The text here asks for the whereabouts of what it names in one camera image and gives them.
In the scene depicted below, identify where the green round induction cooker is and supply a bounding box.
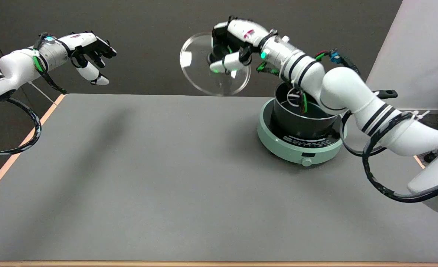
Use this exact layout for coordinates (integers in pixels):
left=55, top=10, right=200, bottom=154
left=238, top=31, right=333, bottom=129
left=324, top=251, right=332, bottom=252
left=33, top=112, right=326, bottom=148
left=256, top=97, right=348, bottom=167

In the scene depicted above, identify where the thin black cable loop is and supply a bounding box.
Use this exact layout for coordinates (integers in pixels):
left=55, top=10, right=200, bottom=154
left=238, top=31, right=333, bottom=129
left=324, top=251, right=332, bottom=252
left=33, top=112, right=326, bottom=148
left=340, top=110, right=386, bottom=156

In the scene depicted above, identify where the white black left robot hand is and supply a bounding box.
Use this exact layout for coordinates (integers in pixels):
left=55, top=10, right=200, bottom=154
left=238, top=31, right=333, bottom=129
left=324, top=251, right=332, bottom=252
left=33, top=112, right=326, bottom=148
left=69, top=31, right=117, bottom=86

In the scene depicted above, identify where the black wrapped left arm cable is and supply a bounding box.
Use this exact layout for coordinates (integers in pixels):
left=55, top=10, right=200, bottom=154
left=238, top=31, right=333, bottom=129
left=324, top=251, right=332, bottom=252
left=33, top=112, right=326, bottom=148
left=0, top=97, right=42, bottom=156

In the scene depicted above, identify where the green black wrist wire bundle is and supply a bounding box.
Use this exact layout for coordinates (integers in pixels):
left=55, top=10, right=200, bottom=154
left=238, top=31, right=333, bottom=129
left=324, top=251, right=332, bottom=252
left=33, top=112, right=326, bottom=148
left=256, top=61, right=308, bottom=113

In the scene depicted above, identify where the black wrapped right arm cable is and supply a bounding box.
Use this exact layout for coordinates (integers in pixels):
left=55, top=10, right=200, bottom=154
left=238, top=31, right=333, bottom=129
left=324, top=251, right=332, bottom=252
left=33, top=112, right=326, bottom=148
left=362, top=111, right=438, bottom=203

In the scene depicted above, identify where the black saucepan with handle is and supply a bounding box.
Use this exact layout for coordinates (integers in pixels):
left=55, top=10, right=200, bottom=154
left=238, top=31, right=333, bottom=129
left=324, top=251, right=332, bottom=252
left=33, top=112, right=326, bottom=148
left=271, top=82, right=398, bottom=139

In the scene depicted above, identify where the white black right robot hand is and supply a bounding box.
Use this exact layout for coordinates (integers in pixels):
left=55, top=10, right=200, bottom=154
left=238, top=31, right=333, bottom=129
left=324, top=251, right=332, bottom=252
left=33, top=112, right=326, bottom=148
left=208, top=16, right=278, bottom=75

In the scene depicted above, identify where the white partition panel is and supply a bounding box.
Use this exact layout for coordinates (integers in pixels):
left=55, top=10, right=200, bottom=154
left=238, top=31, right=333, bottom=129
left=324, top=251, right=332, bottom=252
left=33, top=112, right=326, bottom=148
left=366, top=0, right=438, bottom=111

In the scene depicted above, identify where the black green left wrist cable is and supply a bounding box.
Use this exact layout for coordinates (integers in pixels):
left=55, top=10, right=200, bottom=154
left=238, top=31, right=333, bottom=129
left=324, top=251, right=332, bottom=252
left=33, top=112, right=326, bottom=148
left=33, top=33, right=68, bottom=95

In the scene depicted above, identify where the glass pot lid black knob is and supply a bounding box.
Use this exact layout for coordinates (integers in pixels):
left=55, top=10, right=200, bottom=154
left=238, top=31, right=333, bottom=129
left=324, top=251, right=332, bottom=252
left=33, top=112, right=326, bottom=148
left=180, top=32, right=251, bottom=97

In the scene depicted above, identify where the black wrapped arm cable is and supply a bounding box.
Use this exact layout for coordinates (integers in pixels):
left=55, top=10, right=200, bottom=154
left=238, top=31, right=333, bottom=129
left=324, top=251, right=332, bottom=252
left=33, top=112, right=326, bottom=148
left=0, top=97, right=42, bottom=156
left=362, top=111, right=438, bottom=203

